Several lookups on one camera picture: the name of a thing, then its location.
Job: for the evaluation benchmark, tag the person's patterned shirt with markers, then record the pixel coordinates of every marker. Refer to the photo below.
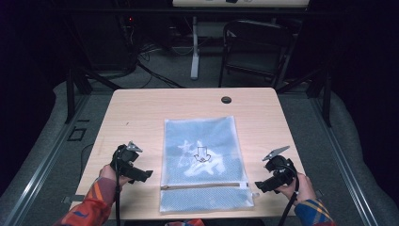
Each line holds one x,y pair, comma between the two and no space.
185,222

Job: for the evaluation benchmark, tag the dark computer cabinet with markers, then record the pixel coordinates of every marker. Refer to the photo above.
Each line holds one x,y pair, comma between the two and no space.
103,40

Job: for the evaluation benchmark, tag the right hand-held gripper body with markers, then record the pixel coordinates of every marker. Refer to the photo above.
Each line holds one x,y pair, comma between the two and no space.
280,169

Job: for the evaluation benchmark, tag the person's right hand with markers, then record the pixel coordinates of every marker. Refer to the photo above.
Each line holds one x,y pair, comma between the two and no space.
304,188

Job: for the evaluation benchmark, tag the black metal stand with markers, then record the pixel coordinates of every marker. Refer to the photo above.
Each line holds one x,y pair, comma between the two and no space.
70,94
326,100

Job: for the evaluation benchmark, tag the person's left hand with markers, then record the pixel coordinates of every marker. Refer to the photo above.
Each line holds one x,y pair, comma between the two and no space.
108,172

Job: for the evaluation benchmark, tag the white mesh zippered laundry bag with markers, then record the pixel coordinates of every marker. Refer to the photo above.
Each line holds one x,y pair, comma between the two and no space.
175,201

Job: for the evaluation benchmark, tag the black folding chair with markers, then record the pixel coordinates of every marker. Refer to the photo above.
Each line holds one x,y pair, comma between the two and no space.
260,34

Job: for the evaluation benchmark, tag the aluminium floor rail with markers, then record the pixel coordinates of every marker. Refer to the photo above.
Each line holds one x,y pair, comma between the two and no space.
345,169
40,175

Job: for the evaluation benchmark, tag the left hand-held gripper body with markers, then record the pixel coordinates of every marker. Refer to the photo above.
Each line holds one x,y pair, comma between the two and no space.
127,157

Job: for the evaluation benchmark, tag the white desk leg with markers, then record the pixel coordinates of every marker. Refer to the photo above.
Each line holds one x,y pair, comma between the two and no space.
195,56

